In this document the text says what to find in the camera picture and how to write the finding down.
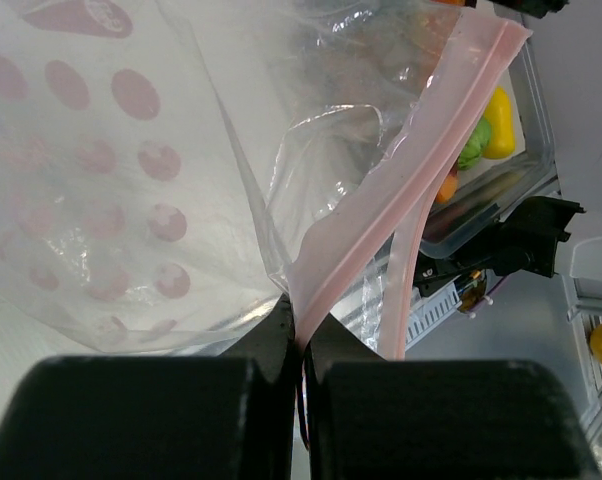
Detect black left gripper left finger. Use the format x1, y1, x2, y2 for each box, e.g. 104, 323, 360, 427
0, 298, 296, 479

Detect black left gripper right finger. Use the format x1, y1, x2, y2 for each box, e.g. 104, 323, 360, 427
305, 305, 600, 479

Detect clear pink zip top bag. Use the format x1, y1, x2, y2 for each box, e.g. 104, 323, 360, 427
0, 1, 530, 359

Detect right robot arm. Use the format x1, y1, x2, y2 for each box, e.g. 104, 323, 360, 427
449, 196, 602, 283

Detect clear plastic food bin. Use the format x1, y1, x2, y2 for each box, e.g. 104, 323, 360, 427
421, 43, 555, 258

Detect green toy custard apple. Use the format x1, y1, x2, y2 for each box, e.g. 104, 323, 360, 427
456, 117, 492, 171

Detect yellow toy mango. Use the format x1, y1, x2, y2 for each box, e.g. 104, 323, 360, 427
483, 87, 516, 160

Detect white slotted cable duct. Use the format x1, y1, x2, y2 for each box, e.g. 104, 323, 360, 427
405, 281, 461, 350

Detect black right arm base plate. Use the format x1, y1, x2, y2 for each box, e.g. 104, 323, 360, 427
413, 253, 484, 298

